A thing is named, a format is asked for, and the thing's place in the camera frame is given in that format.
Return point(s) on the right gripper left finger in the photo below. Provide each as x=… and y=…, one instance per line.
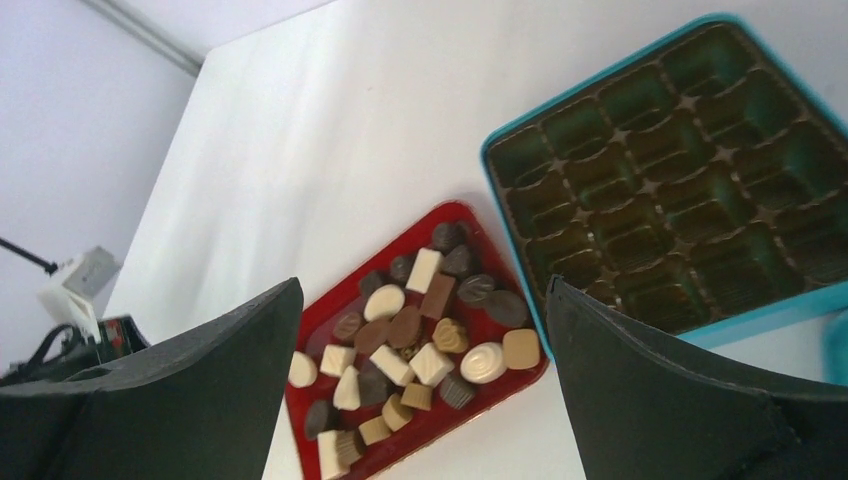
x=200, y=405

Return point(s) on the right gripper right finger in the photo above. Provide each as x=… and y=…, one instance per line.
x=644, y=404

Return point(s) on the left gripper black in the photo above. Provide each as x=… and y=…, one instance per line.
x=66, y=350

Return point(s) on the red chocolate tray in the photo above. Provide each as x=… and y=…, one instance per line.
x=425, y=336

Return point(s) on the teal chocolate box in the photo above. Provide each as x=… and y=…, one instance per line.
x=698, y=185

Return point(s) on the white oval chocolate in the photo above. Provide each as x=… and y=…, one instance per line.
x=303, y=370

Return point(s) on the dark round chocolate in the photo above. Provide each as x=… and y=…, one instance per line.
x=321, y=416

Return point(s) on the tan square chocolate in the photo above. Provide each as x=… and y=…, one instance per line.
x=521, y=349

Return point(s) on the white ridged square chocolate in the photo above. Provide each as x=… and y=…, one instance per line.
x=336, y=359

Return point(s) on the white tall bar chocolate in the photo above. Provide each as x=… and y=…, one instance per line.
x=331, y=465

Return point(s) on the white rounded wedge chocolate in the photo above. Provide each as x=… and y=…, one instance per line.
x=346, y=396

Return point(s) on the brown fluted cup chocolate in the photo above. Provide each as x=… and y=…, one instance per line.
x=349, y=447

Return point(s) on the white swirl round chocolate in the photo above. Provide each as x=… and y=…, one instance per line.
x=484, y=363

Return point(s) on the dark grey square chocolate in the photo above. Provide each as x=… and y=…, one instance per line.
x=374, y=387

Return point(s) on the dark oval chocolate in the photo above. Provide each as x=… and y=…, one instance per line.
x=507, y=309

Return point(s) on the brown round chocolate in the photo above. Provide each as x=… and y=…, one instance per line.
x=371, y=336

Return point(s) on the white rectangular bar chocolate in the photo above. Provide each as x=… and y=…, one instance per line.
x=393, y=366

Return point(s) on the dark fluted cup chocolate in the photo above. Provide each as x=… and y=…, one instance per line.
x=455, y=391

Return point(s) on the tan round cup chocolate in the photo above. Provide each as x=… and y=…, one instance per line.
x=395, y=414

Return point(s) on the tan crown chocolate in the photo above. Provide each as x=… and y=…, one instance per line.
x=449, y=336

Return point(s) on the dark ribbed leaf chocolate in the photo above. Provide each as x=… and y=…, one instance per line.
x=474, y=290

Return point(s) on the brown oval chocolate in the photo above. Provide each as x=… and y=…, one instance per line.
x=405, y=328

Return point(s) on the white ridged diamond chocolate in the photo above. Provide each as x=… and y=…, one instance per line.
x=430, y=365

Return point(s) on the brown rectangular chocolate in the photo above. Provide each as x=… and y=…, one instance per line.
x=439, y=296

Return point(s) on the teal box lid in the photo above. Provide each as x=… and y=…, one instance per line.
x=834, y=349

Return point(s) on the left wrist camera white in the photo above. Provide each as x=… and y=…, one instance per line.
x=68, y=295

